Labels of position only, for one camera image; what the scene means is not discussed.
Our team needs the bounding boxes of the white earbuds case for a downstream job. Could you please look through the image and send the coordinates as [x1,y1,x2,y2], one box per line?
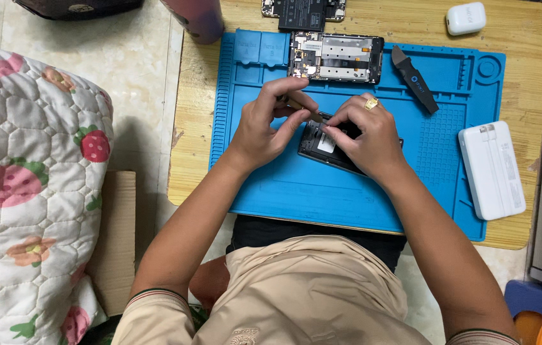
[446,2,487,36]

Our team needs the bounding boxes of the strawberry print quilt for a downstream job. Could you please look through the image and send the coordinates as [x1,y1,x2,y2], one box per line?
[0,41,114,345]

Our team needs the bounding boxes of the black plastic pry tool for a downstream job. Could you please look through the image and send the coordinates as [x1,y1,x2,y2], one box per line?
[391,44,440,115]

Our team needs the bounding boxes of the person's left hand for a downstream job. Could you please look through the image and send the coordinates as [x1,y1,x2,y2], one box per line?
[227,77,322,176]

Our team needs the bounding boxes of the blue plastic stool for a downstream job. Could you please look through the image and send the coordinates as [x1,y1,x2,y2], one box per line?
[505,280,542,345]

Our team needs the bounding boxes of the opened phone with black battery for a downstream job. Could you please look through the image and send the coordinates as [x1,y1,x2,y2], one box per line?
[261,0,347,33]

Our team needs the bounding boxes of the white power bank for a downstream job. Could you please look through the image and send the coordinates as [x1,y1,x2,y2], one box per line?
[458,121,527,221]

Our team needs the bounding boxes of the opened phone with bare frame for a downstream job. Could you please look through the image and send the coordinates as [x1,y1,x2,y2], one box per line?
[287,31,385,85]

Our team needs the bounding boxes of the black bag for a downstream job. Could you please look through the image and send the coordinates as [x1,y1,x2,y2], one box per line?
[12,0,145,21]

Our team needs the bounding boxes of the person's right hand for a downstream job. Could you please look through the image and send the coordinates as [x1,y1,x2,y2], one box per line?
[324,93,411,179]

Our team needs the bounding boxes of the black shorts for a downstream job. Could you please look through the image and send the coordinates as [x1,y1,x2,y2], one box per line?
[225,215,408,275]

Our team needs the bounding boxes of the beige polo shirt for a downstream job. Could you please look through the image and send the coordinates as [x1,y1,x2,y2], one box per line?
[110,235,522,345]

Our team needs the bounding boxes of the maroon bottle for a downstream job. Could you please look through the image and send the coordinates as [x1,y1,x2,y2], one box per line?
[160,0,225,45]

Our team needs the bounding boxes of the blue silicone repair mat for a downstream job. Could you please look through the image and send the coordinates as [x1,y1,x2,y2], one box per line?
[209,29,507,242]

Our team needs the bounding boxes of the brass-coloured hand tool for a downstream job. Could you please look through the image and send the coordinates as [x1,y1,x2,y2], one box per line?
[278,95,324,123]

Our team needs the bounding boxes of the black phone with white label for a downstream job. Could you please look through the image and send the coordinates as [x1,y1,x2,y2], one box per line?
[297,111,405,177]

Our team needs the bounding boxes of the brown cardboard box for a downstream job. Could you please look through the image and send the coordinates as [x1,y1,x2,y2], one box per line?
[86,170,136,317]

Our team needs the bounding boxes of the person's leg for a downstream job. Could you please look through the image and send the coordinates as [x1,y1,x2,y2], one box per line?
[188,256,231,313]

